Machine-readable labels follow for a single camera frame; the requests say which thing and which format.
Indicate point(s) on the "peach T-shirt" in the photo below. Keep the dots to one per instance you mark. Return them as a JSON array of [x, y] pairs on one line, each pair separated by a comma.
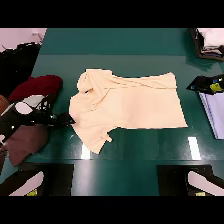
[[133, 103]]

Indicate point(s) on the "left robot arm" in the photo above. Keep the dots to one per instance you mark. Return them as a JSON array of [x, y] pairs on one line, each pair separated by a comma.
[[20, 120]]

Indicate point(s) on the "dark red garment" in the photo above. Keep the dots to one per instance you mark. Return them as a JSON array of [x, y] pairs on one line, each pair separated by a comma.
[[36, 86]]

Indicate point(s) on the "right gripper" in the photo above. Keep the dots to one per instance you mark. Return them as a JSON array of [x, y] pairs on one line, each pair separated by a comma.
[[198, 85]]

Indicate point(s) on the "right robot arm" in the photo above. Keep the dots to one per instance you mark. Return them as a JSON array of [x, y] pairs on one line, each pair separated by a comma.
[[206, 181]]

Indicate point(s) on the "orange-brown garment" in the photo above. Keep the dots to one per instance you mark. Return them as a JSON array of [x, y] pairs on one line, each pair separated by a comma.
[[3, 104]]

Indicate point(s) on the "white garment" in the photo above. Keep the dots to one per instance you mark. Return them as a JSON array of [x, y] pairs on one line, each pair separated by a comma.
[[213, 36]]

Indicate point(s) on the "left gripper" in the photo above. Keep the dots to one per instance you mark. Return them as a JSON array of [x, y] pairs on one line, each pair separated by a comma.
[[62, 119]]

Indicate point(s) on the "brown garment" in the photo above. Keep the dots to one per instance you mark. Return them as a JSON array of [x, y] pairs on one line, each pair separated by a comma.
[[26, 141]]

